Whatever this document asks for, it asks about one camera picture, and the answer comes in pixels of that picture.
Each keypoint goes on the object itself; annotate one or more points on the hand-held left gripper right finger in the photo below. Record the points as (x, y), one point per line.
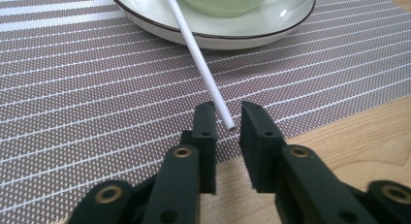
(258, 146)

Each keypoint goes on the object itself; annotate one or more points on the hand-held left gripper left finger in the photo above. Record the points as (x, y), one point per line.
(206, 146)

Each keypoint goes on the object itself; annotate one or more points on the white plastic straw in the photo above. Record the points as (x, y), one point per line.
(200, 60)

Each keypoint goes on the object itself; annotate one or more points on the pale plate with dark rim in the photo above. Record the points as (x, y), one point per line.
(278, 20)

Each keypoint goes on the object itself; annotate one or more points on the brown striped woven placemat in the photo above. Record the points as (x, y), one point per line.
(80, 88)

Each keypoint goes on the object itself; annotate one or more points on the light green bowl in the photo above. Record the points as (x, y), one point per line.
(223, 4)

